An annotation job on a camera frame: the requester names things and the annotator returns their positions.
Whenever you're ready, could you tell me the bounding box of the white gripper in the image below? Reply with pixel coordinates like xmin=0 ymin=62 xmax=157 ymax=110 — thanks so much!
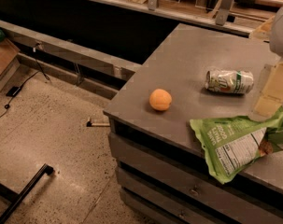
xmin=248 ymin=6 xmax=283 ymax=121

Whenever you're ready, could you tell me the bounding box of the green snack bag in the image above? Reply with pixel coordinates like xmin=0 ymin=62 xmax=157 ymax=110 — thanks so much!
xmin=190 ymin=106 xmax=283 ymax=184

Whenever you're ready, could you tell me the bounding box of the orange round fruit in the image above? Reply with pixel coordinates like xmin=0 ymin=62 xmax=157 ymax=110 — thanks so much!
xmin=149 ymin=89 xmax=172 ymax=111

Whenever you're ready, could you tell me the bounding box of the small wooden stick on floor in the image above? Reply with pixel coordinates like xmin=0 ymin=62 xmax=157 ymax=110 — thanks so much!
xmin=86 ymin=118 xmax=110 ymax=127

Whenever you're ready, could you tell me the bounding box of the black metal floor frame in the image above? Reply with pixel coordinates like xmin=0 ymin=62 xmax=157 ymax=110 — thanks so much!
xmin=0 ymin=163 xmax=54 ymax=224

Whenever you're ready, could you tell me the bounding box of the brown cardboard box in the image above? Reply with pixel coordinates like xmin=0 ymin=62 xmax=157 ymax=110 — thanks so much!
xmin=0 ymin=38 xmax=20 ymax=75

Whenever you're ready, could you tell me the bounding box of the grey drawer cabinet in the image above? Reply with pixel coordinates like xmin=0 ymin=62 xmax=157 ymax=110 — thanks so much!
xmin=104 ymin=24 xmax=283 ymax=224

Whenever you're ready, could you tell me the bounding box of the silver green 7up can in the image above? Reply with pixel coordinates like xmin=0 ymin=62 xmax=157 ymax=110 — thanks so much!
xmin=205 ymin=70 xmax=254 ymax=94

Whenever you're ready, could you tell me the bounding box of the grey metal rail beam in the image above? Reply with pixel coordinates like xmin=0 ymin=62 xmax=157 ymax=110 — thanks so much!
xmin=0 ymin=21 xmax=141 ymax=99

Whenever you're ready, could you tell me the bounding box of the black power adapter with cable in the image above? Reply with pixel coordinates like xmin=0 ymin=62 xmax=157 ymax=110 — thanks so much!
xmin=0 ymin=59 xmax=50 ymax=118

